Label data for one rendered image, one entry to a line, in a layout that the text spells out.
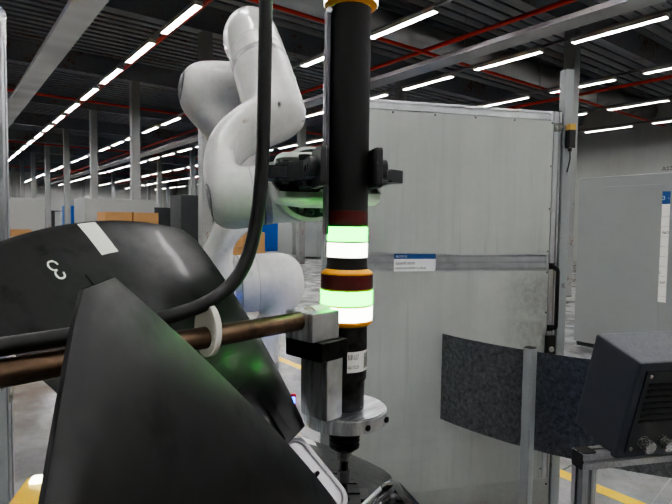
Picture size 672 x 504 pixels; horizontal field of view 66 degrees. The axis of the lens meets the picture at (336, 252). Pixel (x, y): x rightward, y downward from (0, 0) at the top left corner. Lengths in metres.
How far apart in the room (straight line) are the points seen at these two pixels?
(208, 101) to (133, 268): 0.63
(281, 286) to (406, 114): 1.49
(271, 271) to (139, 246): 0.62
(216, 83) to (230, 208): 0.44
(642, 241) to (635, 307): 0.75
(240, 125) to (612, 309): 6.40
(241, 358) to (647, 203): 6.42
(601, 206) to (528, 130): 4.33
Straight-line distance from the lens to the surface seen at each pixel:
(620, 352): 1.03
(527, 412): 2.30
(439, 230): 2.42
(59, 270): 0.40
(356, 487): 0.58
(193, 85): 1.03
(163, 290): 0.43
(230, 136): 0.70
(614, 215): 6.85
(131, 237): 0.46
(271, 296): 1.06
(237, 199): 0.63
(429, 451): 2.63
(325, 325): 0.40
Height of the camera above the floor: 1.45
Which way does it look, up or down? 3 degrees down
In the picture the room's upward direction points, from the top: 1 degrees clockwise
